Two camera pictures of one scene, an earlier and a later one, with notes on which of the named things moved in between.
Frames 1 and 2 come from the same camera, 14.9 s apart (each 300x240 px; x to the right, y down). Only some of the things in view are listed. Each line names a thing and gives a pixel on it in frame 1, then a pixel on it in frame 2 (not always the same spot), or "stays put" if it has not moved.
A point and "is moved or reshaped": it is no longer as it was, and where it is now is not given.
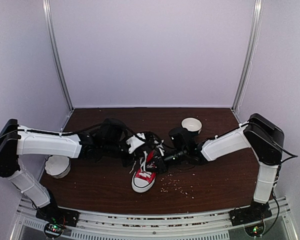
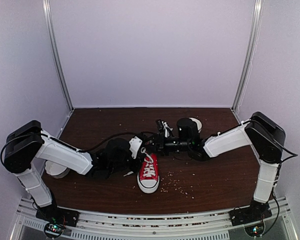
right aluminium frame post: (247, 55) stays put
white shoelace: (143, 159) is moved or reshaped
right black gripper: (160, 167) to (159, 143)
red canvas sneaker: (145, 174) is moved or reshaped
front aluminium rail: (27, 225) stays put
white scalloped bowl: (58, 166) stays put
